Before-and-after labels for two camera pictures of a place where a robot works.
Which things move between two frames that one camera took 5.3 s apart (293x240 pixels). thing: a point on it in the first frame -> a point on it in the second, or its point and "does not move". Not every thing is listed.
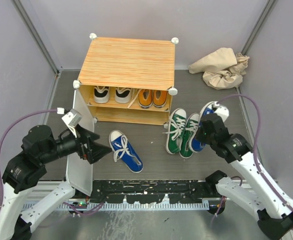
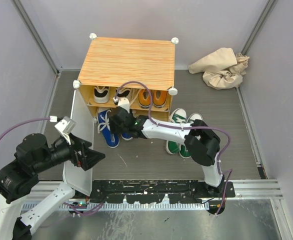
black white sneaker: x=101 y=94 does not move
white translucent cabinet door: x=79 y=174 does not move
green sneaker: x=192 y=124 does not move
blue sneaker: x=197 y=145 -> x=126 y=136
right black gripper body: x=204 y=138 -> x=117 y=129
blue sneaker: x=123 y=151 -> x=112 y=140
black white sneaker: x=122 y=95 does not move
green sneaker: x=176 y=127 does not move
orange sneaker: x=159 y=98 does not move
